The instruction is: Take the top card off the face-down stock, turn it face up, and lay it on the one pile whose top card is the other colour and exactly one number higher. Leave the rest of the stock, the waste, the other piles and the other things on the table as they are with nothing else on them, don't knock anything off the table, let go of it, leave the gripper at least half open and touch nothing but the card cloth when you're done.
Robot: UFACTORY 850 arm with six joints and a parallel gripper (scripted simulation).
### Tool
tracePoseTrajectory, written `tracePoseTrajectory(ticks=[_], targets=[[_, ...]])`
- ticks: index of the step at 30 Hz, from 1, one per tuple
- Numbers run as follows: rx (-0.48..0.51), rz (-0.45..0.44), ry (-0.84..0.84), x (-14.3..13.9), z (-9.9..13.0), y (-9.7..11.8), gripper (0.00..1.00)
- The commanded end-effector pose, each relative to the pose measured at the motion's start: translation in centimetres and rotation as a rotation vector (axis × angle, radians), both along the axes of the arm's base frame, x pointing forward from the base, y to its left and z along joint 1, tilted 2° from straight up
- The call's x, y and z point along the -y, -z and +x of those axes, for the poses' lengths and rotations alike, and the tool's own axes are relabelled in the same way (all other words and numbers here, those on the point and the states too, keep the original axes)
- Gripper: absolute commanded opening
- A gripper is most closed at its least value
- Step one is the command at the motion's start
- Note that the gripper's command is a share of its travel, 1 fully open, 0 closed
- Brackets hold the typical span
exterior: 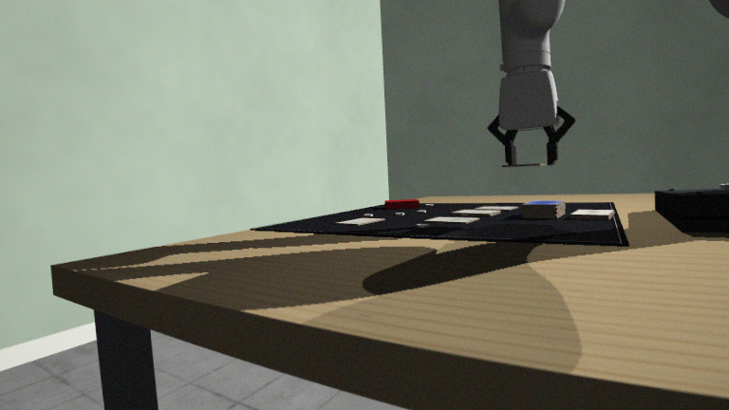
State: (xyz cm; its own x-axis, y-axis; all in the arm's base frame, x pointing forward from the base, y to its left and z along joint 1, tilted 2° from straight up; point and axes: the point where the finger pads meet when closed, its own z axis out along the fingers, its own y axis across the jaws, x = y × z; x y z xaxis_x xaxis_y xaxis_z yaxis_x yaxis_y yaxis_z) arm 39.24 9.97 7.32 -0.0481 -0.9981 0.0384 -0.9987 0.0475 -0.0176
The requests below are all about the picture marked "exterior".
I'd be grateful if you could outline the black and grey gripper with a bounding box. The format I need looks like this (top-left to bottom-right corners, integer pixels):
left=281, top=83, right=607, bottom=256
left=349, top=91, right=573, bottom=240
left=488, top=68, right=576, bottom=165

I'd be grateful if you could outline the black card cloth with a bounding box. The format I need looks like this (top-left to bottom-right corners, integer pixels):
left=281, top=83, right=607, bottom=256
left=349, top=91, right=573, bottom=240
left=250, top=203, right=629, bottom=247

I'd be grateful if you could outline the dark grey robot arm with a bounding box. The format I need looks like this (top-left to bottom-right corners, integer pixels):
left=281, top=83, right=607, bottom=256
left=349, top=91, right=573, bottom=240
left=498, top=0, right=729, bottom=74

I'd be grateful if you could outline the red rectangular block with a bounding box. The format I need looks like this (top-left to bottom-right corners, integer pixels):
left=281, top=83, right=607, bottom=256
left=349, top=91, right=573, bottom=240
left=384, top=199, right=420, bottom=210

